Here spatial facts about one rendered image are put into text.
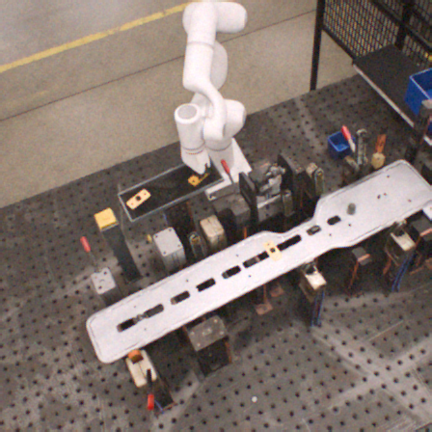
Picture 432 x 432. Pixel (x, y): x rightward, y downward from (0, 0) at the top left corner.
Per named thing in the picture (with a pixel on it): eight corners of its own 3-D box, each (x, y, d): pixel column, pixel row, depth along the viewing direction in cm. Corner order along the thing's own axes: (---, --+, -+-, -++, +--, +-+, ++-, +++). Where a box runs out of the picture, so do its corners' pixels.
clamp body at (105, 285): (120, 335, 213) (94, 299, 183) (110, 311, 219) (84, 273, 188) (142, 324, 215) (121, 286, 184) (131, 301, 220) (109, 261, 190)
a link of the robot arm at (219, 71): (224, 135, 212) (184, 131, 214) (229, 121, 221) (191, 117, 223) (224, 10, 180) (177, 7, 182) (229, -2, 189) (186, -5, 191)
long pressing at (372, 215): (104, 374, 176) (103, 372, 174) (82, 317, 187) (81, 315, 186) (442, 199, 200) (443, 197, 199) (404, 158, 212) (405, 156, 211)
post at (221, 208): (225, 262, 226) (217, 212, 193) (219, 253, 229) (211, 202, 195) (235, 256, 227) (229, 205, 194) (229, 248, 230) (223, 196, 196)
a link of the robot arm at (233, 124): (206, 126, 233) (201, 91, 212) (249, 130, 230) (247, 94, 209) (202, 149, 227) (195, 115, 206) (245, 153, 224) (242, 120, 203)
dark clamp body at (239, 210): (238, 270, 224) (233, 223, 192) (224, 246, 231) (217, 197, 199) (260, 258, 226) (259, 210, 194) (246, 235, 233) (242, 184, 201)
